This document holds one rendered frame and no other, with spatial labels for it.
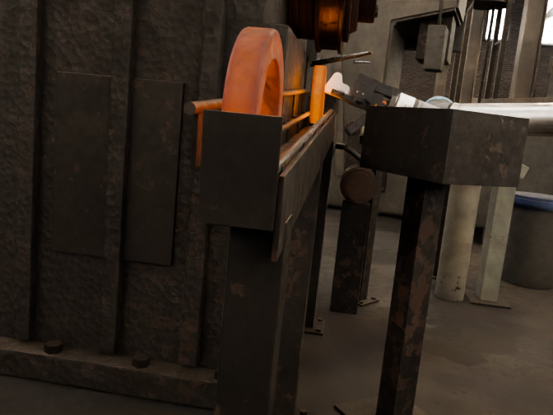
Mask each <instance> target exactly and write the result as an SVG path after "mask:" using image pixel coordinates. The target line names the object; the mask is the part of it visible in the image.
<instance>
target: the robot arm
mask: <svg viewBox="0 0 553 415"><path fill-rule="evenodd" d="M398 90H399V89H398V88H396V87H392V86H389V85H386V84H383V83H382V82H379V80H377V79H374V78H372V77H369V76H366V75H365V74H362V73H360V74H359V75H358V77H357V78H356V80H355V82H354V85H353V89H352V92H351V95H348V94H349V93H350V87H349V86H348V85H346V84H344V83H343V82H342V75H341V74H340V73H339V72H335V73H334V74H333V75H332V77H331V79H330V80H329V81H328V83H327V84H326V85H325V90H324V92H325V93H328V94H329V95H331V96H335V97H336V98H339V99H341V100H344V101H347V102H348V104H350V105H354V106H355V107H358V108H361V109H363V110H364V111H366V108H367V105H376V104H377V105H376V106H397V107H418V108H440V109H456V110H469V111H475V112H482V113H488V114H500V115H507V116H513V117H519V118H526V119H529V125H528V130H527V136H544V137H553V103H500V104H459V103H453V102H452V101H451V100H450V99H448V98H446V97H443V96H435V97H432V98H430V99H428V100H427V101H426V102H424V101H421V100H418V99H416V98H413V97H411V96H408V95H405V94H403V93H400V94H399V96H398V97H397V93H398ZM344 92H345V93H344ZM383 100H385V101H386V102H387V104H385V103H382V102H383ZM365 115H366V113H365V114H363V115H362V116H361V117H359V118H358V119H357V120H356V121H354V122H353V121H351V122H350V123H348V124H347V126H345V129H344V131H345V132H346V134H347V135H348V136H353V135H355V134H357V133H358V132H359V131H360V130H359V129H360V128H362V127H363V126H365Z"/></svg>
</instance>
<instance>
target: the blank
mask: <svg viewBox="0 0 553 415"><path fill-rule="evenodd" d="M326 77H327V66H320V65H315V66H314V72H313V80H312V89H311V100H310V115H309V121H310V123H312V124H315V123H316V122H317V121H318V120H319V119H321V118H322V117H323V108H324V99H325V92H324V90H325V85H326Z"/></svg>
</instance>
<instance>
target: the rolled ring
mask: <svg viewBox="0 0 553 415"><path fill-rule="evenodd" d="M283 87H284V62H283V50H282V44H281V37H280V35H279V33H278V31H277V30H275V29H271V28H260V27H250V26H249V27H246V28H244V29H242V30H241V31H240V33H239V35H238V37H237V39H236V41H235V45H234V48H233V49H232V53H231V56H230V61H229V65H228V68H227V73H226V78H225V87H224V93H223V100H222V108H221V110H222V111H230V112H239V113H247V114H264V115H272V116H281V114H282V103H283Z"/></svg>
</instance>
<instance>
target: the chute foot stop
mask: <svg viewBox="0 0 553 415"><path fill-rule="evenodd" d="M282 127H283V117H281V116H272V115H264V114H247V113H239V112H230V111H222V110H204V111H203V126H202V156H201V172H200V187H199V203H198V218H197V221H198V222H202V223H209V224H216V225H223V226H236V227H243V228H249V229H256V230H263V231H273V230H274V221H275V211H276V201H277V184H278V174H279V165H280V154H281V137H282Z"/></svg>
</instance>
